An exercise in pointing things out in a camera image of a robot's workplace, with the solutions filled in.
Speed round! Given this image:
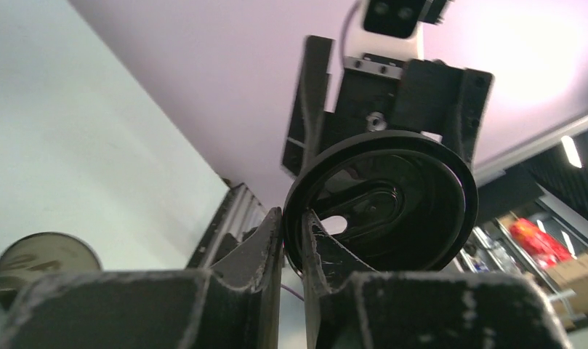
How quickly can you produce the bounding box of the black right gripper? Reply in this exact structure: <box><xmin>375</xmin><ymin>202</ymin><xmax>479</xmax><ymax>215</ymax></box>
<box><xmin>281</xmin><ymin>36</ymin><xmax>494</xmax><ymax>177</ymax></box>

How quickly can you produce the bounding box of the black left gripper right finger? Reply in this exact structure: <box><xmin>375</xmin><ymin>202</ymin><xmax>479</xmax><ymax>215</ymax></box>
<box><xmin>302</xmin><ymin>211</ymin><xmax>571</xmax><ymax>348</ymax></box>

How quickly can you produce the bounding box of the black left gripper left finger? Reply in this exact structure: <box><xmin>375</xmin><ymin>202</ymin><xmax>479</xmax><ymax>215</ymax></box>
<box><xmin>0</xmin><ymin>207</ymin><xmax>282</xmax><ymax>348</ymax></box>

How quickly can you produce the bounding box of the black cup lid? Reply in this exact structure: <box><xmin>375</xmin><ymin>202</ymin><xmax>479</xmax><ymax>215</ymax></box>
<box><xmin>283</xmin><ymin>130</ymin><xmax>479</xmax><ymax>273</ymax></box>

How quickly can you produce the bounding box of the black takeout cup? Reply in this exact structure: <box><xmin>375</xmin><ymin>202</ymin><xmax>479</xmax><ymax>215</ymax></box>
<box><xmin>0</xmin><ymin>232</ymin><xmax>102</xmax><ymax>312</ymax></box>

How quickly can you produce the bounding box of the red package in background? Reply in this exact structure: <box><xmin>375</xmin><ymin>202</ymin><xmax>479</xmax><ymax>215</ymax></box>
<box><xmin>509</xmin><ymin>218</ymin><xmax>573</xmax><ymax>269</ymax></box>

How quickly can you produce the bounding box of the cardboard box in background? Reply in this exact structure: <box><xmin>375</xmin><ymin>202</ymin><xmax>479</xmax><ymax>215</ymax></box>
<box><xmin>546</xmin><ymin>250</ymin><xmax>588</xmax><ymax>329</ymax></box>

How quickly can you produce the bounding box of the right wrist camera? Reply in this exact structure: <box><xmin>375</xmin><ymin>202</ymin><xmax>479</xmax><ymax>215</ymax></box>
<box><xmin>338</xmin><ymin>1</ymin><xmax>450</xmax><ymax>66</ymax></box>

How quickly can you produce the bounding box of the aluminium frame post right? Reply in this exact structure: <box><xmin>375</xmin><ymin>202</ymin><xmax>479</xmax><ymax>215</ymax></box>
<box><xmin>186</xmin><ymin>183</ymin><xmax>267</xmax><ymax>269</ymax></box>

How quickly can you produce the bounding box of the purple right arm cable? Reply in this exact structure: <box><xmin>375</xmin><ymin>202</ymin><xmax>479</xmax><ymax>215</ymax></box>
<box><xmin>339</xmin><ymin>0</ymin><xmax>362</xmax><ymax>63</ymax></box>

